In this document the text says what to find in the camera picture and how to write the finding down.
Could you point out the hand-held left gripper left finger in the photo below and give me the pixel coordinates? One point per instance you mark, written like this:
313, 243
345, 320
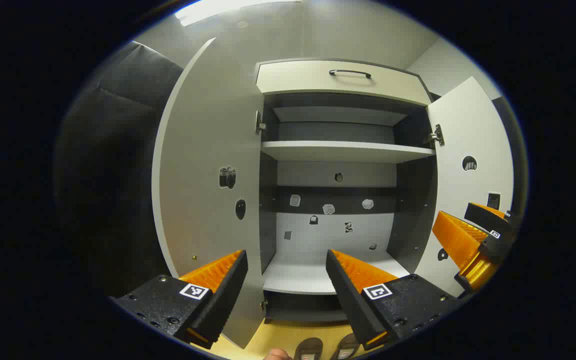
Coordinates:
225, 300

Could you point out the white shoe cabinet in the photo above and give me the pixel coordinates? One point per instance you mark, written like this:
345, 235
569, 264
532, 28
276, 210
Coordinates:
335, 240

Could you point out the white door with camera sticker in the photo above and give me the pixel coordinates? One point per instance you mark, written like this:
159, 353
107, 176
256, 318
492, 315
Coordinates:
203, 150

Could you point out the black backdrop cloth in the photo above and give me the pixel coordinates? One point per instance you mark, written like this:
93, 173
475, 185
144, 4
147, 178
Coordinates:
118, 150

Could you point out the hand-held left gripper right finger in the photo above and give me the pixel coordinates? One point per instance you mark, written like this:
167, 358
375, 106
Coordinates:
348, 295

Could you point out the metal door hinge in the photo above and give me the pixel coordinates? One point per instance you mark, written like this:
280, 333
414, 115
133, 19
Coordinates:
258, 122
437, 135

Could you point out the white cabinet shelf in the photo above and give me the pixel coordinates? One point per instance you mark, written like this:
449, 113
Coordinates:
343, 150

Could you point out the white cabinet drawer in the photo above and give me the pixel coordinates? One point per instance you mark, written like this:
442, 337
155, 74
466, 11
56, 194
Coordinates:
308, 77

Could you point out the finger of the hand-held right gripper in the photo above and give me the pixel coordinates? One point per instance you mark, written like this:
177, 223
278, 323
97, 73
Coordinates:
458, 235
488, 220

